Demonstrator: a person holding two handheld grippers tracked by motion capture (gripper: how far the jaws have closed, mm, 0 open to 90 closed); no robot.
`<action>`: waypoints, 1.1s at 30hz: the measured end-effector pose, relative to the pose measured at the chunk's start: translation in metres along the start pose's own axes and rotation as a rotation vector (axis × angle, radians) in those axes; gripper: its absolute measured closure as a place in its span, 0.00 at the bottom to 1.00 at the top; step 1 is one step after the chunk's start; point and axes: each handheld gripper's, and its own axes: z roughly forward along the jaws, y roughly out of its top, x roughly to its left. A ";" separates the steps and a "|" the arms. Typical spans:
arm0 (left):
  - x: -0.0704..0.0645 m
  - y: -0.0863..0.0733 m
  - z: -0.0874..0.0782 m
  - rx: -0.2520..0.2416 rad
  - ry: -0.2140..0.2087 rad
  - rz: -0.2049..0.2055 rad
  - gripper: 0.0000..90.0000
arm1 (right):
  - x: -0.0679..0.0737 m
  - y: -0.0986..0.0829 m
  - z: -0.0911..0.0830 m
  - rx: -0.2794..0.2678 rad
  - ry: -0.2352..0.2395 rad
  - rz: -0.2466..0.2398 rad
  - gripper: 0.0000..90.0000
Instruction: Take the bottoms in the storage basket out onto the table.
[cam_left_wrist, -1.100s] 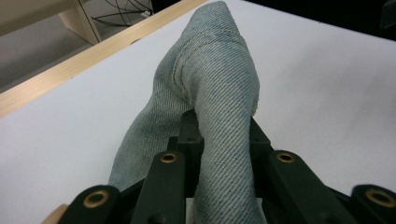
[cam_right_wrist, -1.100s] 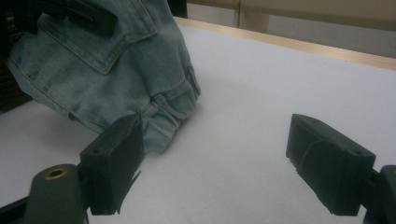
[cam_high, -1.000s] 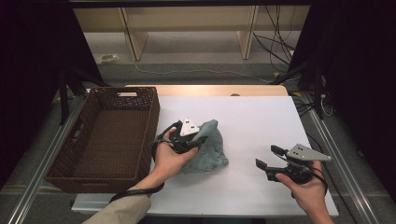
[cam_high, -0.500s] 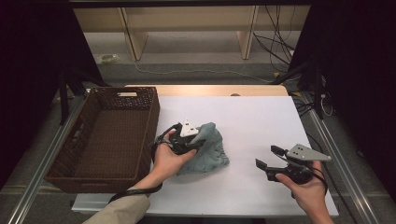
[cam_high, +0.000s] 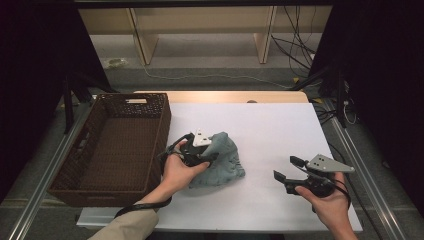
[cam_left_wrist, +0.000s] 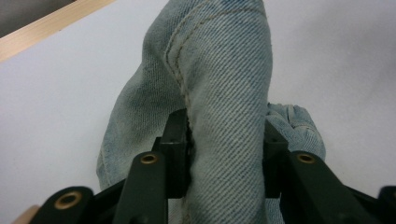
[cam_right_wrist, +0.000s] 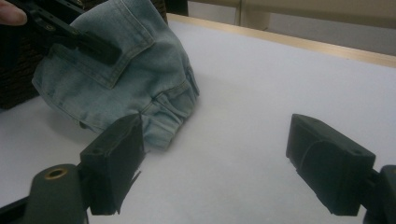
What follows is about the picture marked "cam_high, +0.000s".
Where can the crumpled clear plastic wrap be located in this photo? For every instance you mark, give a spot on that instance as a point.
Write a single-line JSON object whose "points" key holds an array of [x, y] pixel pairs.
{"points": [[116, 62]]}

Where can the blue-grey cloth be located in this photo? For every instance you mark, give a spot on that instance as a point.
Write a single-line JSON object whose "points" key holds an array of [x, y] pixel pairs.
{"points": [[223, 166]]}

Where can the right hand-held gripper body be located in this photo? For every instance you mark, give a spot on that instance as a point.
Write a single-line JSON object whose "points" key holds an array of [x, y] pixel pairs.
{"points": [[328, 164]]}

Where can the brown woven basket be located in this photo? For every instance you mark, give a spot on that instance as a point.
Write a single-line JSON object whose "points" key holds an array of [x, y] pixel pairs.
{"points": [[116, 150]]}

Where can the black overhead frame bar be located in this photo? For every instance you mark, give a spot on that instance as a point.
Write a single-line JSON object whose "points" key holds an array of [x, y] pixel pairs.
{"points": [[200, 3]]}

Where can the light wooden shelf unit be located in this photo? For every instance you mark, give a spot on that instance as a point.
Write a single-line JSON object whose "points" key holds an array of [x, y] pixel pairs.
{"points": [[200, 20]]}

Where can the person's left hand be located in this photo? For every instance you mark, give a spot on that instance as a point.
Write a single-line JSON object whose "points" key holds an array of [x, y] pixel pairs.
{"points": [[176, 176]]}

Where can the person's right hand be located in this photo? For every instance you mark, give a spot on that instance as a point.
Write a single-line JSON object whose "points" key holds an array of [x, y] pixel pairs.
{"points": [[333, 208]]}

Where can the black metal stand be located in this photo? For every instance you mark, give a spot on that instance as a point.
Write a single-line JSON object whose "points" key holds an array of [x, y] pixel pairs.
{"points": [[340, 100], [68, 106]]}

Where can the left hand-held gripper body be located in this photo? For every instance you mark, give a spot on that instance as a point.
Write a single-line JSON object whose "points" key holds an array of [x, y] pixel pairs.
{"points": [[201, 139]]}

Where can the white table sheet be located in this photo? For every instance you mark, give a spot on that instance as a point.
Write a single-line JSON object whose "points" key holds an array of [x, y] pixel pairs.
{"points": [[266, 133]]}

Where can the aluminium frame rail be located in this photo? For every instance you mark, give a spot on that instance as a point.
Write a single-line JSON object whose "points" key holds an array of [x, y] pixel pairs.
{"points": [[45, 186], [361, 160]]}

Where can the black curtain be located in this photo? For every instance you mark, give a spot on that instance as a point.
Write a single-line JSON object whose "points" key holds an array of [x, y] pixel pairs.
{"points": [[393, 83], [30, 83]]}

